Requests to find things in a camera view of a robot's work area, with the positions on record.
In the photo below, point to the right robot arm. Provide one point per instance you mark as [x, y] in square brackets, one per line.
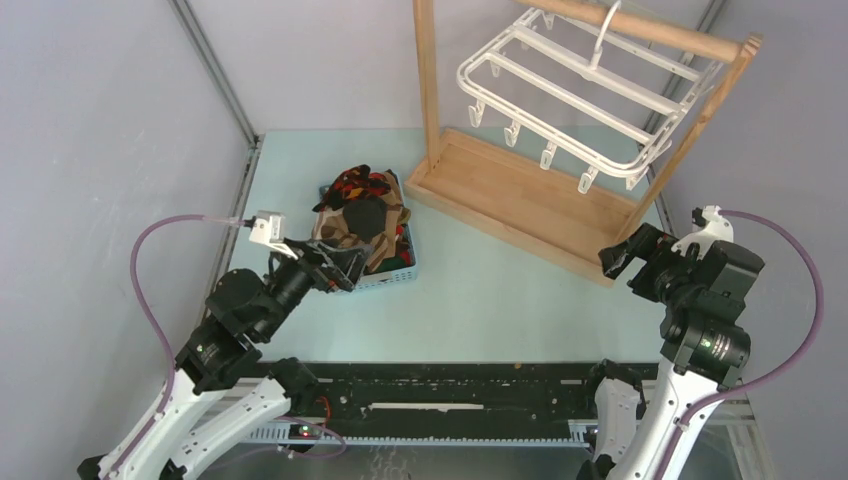
[702, 281]

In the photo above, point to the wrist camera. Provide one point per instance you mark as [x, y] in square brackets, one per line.
[268, 230]
[709, 226]

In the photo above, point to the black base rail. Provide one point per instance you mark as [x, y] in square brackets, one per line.
[461, 403]

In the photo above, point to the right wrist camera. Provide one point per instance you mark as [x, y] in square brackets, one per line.
[709, 226]

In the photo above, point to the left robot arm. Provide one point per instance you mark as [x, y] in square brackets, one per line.
[244, 310]

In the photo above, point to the white plastic clip hanger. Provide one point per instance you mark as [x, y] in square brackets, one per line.
[651, 144]

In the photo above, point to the pile of socks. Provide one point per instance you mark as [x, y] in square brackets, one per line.
[361, 212]

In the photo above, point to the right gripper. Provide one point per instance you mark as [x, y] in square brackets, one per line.
[651, 244]

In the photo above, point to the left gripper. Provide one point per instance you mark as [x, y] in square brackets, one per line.
[345, 267]

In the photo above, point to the wooden hanger stand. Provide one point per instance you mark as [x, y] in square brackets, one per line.
[502, 190]

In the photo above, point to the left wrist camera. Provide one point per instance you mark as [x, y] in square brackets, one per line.
[268, 230]

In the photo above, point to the light blue perforated basket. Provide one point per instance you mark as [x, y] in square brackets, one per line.
[397, 268]

